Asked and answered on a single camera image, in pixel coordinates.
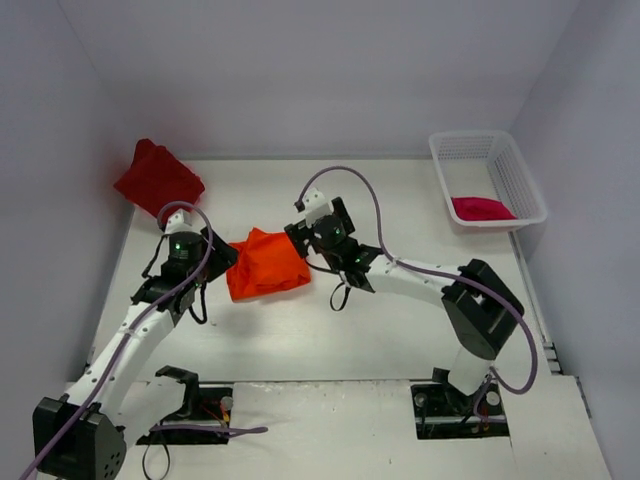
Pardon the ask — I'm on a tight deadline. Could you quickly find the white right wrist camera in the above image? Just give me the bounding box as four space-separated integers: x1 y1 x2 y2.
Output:
294 187 333 227

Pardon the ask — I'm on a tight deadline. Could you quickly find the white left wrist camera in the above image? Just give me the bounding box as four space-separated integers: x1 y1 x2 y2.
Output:
164 209 192 235

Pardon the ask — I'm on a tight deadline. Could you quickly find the black cable loop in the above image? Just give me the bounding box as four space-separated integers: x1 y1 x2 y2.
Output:
141 442 173 479

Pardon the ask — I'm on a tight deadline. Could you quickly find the magenta t shirt in basket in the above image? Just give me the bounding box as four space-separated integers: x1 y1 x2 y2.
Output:
451 197 517 222

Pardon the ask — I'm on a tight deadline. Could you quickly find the white plastic basket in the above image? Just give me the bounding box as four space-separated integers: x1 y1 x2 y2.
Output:
429 130 548 234

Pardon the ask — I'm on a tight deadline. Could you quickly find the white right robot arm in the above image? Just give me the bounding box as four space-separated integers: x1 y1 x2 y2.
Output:
285 190 524 412

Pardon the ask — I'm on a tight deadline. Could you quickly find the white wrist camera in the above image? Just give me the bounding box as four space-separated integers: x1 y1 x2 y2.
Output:
294 187 333 227
164 209 192 235

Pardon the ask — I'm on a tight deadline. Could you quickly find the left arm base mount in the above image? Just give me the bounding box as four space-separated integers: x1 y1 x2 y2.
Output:
136 366 233 446

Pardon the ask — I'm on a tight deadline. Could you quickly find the folded dark red t shirt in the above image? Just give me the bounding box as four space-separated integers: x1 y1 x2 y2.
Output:
113 138 205 226

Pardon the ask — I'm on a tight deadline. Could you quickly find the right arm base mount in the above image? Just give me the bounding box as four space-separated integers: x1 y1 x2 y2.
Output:
410 368 510 441

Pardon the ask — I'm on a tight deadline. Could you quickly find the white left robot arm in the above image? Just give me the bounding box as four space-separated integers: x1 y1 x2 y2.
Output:
32 228 238 479

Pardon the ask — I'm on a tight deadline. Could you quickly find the orange t shirt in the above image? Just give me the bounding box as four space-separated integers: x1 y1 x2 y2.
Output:
226 227 312 302

